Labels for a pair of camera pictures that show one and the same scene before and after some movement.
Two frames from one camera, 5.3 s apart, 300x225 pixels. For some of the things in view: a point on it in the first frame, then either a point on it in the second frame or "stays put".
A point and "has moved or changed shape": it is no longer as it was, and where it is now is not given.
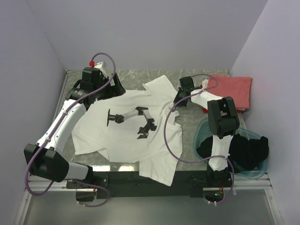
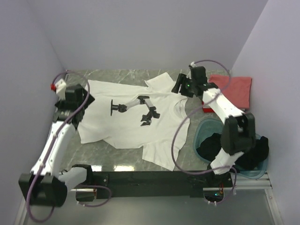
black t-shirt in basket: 244,153 stays put
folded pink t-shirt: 237,87 stays put
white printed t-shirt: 130,127 has moved or changed shape
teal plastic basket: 202,131 stays put
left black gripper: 117,89 -> 60,104
